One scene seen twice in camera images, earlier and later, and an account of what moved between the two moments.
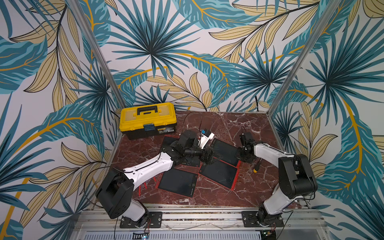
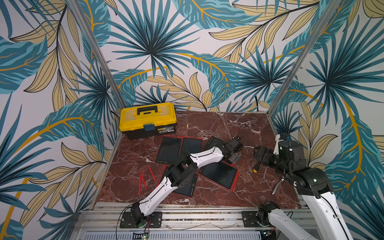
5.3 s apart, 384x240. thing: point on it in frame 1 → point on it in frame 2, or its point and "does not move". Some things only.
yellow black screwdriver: (257, 166) does not move
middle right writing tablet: (219, 171) does not move
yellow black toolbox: (135, 122) does not move
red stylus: (235, 179) does not move
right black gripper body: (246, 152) → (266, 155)
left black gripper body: (199, 152) → (235, 158)
